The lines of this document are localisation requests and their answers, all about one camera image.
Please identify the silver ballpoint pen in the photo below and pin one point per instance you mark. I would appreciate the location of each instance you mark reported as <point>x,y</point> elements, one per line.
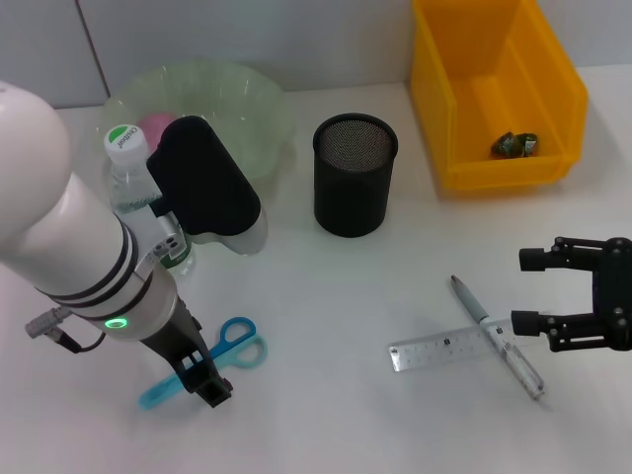
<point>474,306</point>

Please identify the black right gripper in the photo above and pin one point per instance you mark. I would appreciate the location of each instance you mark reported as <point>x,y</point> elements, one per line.
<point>614,296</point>

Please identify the green glass fruit plate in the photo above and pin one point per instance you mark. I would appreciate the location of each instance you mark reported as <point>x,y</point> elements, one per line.
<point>247,108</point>

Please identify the pink toy peach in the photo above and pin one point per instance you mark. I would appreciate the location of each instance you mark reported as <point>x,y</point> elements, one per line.
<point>155,126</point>

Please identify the clear green-label water bottle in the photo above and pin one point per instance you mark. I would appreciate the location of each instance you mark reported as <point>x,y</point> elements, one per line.
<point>128,168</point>

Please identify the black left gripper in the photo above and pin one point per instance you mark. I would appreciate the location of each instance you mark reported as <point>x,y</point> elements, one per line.
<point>173,336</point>

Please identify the blue scissors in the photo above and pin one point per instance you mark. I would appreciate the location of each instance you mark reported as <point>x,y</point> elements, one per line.
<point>237,340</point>

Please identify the yellow plastic bin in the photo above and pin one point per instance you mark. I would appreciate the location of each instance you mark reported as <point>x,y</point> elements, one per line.
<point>494,74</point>

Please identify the green plastic wrapper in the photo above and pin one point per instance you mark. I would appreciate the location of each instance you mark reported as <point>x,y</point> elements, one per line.
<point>513,144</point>

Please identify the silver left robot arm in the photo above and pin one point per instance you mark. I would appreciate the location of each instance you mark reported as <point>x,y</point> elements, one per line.
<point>59,222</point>

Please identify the black mesh pen cup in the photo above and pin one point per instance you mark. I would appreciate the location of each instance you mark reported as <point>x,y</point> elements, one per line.
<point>353,197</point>

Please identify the clear plastic ruler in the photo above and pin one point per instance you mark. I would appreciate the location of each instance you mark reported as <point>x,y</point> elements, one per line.
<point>434,348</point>

